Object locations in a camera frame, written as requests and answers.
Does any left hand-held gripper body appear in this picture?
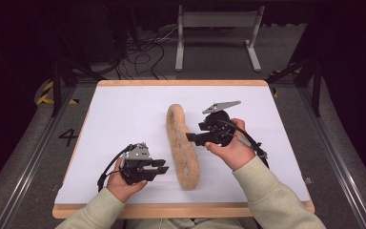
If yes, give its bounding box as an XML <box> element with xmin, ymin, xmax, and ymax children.
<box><xmin>120</xmin><ymin>142</ymin><xmax>155</xmax><ymax>186</ymax></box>

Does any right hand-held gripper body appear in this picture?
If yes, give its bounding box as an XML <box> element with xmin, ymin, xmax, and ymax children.
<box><xmin>198</xmin><ymin>100</ymin><xmax>242</xmax><ymax>148</ymax></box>

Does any tan plush cover black lining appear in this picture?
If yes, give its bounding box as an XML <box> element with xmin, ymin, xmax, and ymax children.
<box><xmin>165</xmin><ymin>103</ymin><xmax>201</xmax><ymax>192</ymax></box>

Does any person's right hand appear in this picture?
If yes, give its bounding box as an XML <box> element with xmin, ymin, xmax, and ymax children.
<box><xmin>204</xmin><ymin>117</ymin><xmax>256</xmax><ymax>173</ymax></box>

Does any person's left hand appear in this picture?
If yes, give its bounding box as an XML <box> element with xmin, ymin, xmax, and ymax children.
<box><xmin>106</xmin><ymin>157</ymin><xmax>149</xmax><ymax>204</ymax></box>

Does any person's torso beige clothing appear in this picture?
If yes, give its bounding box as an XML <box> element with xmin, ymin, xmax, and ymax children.
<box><xmin>120</xmin><ymin>218</ymin><xmax>261</xmax><ymax>229</ymax></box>

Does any yellow black hazard tape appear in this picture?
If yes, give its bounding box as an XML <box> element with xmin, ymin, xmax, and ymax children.
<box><xmin>271</xmin><ymin>68</ymin><xmax>299</xmax><ymax>99</ymax></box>
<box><xmin>36</xmin><ymin>80</ymin><xmax>79</xmax><ymax>106</ymax></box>

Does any black metal stand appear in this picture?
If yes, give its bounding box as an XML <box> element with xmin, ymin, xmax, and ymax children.
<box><xmin>49</xmin><ymin>60</ymin><xmax>106</xmax><ymax>117</ymax></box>
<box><xmin>265</xmin><ymin>56</ymin><xmax>323</xmax><ymax>117</ymax></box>

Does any white metal stand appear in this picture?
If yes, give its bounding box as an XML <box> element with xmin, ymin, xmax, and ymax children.
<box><xmin>174</xmin><ymin>4</ymin><xmax>266</xmax><ymax>73</ymax></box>

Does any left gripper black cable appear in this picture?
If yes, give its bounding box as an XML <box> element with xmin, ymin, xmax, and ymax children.
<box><xmin>96</xmin><ymin>143</ymin><xmax>134</xmax><ymax>192</ymax></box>

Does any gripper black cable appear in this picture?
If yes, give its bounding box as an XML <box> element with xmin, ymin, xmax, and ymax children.
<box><xmin>96</xmin><ymin>143</ymin><xmax>134</xmax><ymax>192</ymax></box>
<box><xmin>217</xmin><ymin>119</ymin><xmax>270</xmax><ymax>168</ymax></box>

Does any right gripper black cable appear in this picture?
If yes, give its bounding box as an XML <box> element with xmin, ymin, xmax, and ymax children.
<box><xmin>217</xmin><ymin>119</ymin><xmax>270</xmax><ymax>168</ymax></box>

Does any tangle of black floor cables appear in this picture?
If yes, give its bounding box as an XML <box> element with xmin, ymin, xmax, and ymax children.
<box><xmin>113</xmin><ymin>28</ymin><xmax>179</xmax><ymax>80</ymax></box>

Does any aluminium floor rail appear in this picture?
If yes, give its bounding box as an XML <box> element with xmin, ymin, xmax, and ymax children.
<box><xmin>0</xmin><ymin>85</ymin><xmax>77</xmax><ymax>229</ymax></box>
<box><xmin>298</xmin><ymin>87</ymin><xmax>366</xmax><ymax>229</ymax></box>

